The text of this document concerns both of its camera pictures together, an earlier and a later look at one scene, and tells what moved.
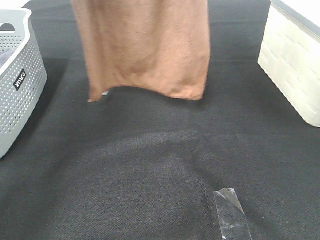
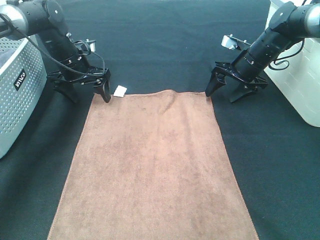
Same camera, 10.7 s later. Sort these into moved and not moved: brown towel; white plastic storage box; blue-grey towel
Moved: brown towel
Not moved: white plastic storage box; blue-grey towel
